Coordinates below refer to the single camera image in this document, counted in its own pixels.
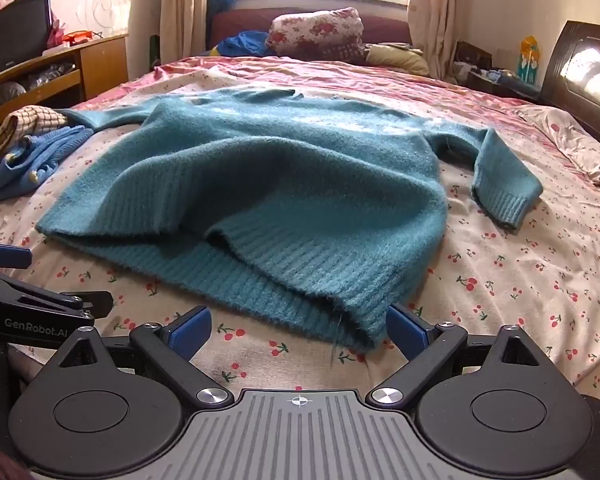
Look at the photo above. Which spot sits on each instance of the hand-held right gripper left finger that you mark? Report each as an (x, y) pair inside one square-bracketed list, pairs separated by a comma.
[(190, 334)]

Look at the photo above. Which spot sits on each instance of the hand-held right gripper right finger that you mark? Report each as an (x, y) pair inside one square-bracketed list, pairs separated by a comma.
[(404, 332)]

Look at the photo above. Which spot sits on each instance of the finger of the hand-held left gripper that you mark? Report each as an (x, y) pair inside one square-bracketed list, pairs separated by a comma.
[(7, 256), (45, 296)]

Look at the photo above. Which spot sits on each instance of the teal fuzzy knit sweater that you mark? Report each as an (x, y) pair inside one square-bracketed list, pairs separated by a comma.
[(280, 185)]

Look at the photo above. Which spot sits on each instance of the light blue buttoned garment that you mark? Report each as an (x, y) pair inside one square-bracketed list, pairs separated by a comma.
[(40, 160)]

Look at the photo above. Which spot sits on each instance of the cherry print bed sheet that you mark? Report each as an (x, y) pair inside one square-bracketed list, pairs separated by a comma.
[(505, 285)]

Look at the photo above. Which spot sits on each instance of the beige checkered cloth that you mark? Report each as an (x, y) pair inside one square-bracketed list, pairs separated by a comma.
[(30, 120)]

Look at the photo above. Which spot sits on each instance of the wooden television cabinet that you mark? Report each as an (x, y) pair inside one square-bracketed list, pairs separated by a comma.
[(102, 65)]

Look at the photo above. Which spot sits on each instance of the black television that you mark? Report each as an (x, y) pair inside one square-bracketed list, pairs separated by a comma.
[(10, 42)]

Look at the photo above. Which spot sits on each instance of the pink cherry print pillow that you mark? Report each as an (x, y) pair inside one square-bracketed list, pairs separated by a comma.
[(580, 145)]

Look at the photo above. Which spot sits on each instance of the dark nightstand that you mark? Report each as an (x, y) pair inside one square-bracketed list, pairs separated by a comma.
[(505, 87)]

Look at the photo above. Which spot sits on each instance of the yellow pillow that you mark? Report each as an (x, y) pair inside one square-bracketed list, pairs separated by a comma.
[(397, 59)]

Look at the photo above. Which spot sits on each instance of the bright blue cloth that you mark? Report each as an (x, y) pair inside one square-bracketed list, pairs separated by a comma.
[(245, 44)]

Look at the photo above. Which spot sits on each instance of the colourful carton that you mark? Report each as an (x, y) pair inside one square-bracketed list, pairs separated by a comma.
[(528, 60)]

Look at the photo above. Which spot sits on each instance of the dark red sofa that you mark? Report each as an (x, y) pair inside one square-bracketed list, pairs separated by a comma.
[(385, 30)]

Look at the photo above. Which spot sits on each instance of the beige curtain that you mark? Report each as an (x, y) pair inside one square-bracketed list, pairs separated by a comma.
[(432, 15), (185, 5)]

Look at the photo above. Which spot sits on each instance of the dark wooden headboard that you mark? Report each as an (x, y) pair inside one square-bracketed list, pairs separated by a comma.
[(580, 75)]

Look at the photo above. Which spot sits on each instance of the floral red white pillow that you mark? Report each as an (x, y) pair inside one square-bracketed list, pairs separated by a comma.
[(315, 32)]

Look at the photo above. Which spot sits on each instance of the blue hanging bag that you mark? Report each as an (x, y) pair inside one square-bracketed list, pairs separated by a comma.
[(219, 0)]

